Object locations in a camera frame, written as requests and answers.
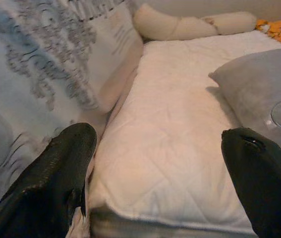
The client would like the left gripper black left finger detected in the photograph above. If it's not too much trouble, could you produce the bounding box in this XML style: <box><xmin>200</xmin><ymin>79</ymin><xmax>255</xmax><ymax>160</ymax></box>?
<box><xmin>0</xmin><ymin>122</ymin><xmax>98</xmax><ymax>238</ymax></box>

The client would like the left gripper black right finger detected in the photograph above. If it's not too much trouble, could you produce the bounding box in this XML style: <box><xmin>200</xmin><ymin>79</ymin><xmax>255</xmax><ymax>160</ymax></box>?
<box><xmin>221</xmin><ymin>126</ymin><xmax>281</xmax><ymax>238</ymax></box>

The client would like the grey bed base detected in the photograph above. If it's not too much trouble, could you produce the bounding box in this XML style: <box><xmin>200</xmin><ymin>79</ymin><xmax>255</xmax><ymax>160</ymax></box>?
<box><xmin>90</xmin><ymin>207</ymin><xmax>257</xmax><ymax>238</ymax></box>

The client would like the grey bear pillow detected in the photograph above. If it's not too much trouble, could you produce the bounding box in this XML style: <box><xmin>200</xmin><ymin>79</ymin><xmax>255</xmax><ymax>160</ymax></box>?
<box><xmin>209</xmin><ymin>49</ymin><xmax>281</xmax><ymax>165</ymax></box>

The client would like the white quilted mattress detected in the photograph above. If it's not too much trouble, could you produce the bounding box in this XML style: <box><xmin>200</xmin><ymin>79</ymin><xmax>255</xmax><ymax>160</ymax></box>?
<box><xmin>88</xmin><ymin>29</ymin><xmax>281</xmax><ymax>235</ymax></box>

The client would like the white grey printed cushion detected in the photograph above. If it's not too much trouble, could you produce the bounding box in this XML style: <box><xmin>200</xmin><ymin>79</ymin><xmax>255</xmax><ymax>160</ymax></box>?
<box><xmin>0</xmin><ymin>0</ymin><xmax>145</xmax><ymax>219</ymax></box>

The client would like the cream long bolster pillow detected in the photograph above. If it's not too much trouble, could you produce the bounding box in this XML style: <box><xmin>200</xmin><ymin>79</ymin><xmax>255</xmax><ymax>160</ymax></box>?
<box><xmin>133</xmin><ymin>3</ymin><xmax>258</xmax><ymax>42</ymax></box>

